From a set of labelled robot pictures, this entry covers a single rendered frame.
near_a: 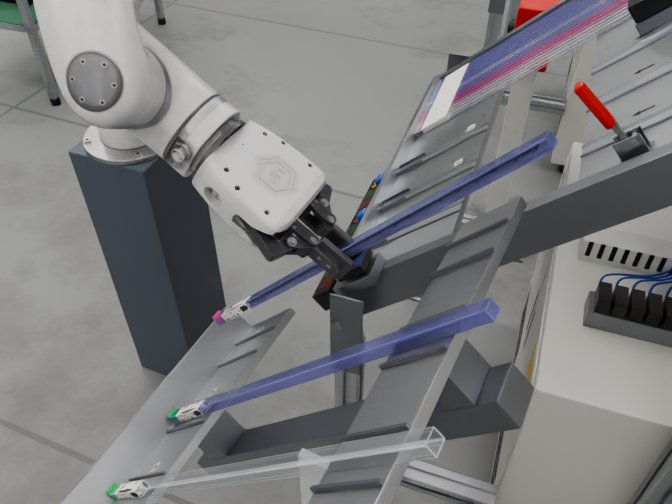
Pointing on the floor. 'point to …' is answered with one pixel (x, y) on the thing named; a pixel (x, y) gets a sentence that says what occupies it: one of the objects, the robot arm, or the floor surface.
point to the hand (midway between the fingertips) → (336, 251)
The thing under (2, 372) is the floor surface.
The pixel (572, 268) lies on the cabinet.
